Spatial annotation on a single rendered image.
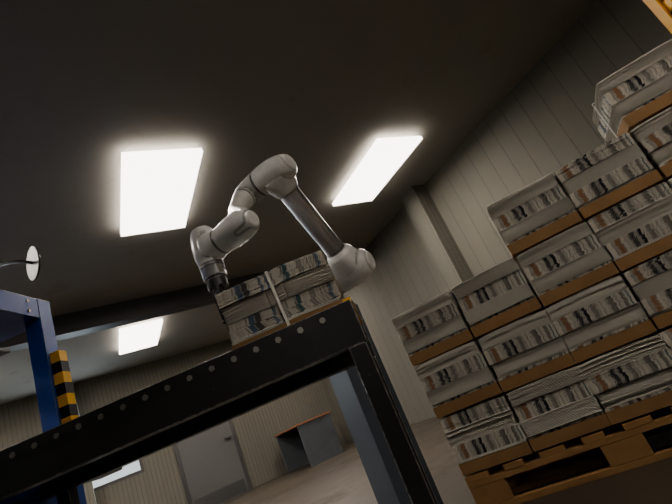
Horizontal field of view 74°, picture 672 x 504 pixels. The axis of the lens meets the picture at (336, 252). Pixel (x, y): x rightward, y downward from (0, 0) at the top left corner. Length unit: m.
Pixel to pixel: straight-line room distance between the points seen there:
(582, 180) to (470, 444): 1.12
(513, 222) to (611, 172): 0.39
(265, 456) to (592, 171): 8.69
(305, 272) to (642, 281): 1.21
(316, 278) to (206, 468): 8.27
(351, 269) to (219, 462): 7.72
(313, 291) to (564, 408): 1.04
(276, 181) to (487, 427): 1.35
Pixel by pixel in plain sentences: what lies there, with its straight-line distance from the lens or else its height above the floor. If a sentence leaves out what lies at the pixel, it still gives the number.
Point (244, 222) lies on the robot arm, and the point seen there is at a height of 1.24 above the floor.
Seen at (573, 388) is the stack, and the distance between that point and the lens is 1.94.
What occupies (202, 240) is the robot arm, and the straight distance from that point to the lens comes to 1.68.
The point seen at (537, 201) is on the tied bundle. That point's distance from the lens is 1.98.
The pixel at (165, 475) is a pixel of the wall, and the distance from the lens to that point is 9.51.
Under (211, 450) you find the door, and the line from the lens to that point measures 9.58.
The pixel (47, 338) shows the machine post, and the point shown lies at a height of 1.35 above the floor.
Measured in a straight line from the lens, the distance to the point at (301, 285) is 1.43.
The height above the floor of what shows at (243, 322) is 0.91.
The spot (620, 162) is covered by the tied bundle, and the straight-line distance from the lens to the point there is 2.02.
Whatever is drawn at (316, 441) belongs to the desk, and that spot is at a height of 0.34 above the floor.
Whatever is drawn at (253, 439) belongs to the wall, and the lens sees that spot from 9.81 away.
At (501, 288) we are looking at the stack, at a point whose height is 0.74.
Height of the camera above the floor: 0.53
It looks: 19 degrees up
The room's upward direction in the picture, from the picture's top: 23 degrees counter-clockwise
